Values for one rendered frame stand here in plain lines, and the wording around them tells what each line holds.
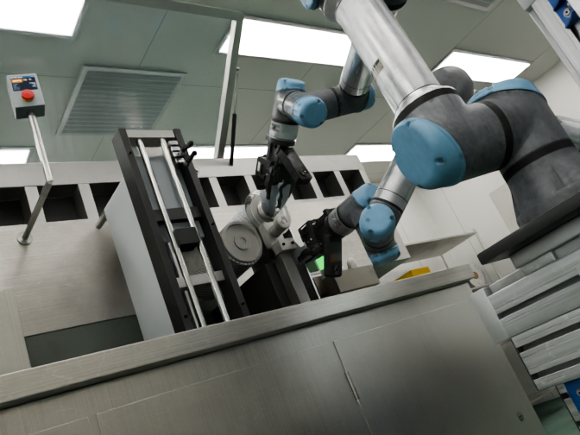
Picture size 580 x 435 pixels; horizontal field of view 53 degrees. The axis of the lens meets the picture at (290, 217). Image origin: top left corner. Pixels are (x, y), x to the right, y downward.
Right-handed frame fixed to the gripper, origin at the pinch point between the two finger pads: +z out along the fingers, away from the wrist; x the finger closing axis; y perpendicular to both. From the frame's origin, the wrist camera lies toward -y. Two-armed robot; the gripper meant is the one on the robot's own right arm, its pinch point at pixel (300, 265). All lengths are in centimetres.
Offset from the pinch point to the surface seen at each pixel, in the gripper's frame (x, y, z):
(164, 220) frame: 44.8, 10.9, -14.7
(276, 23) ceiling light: -112, 170, 64
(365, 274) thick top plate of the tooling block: -15.8, -8.5, -6.5
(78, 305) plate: 52, 10, 30
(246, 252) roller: 17.8, 5.3, -2.4
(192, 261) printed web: 24.4, 11.5, 13.8
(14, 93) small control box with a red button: 64, 56, -1
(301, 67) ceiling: -156, 171, 99
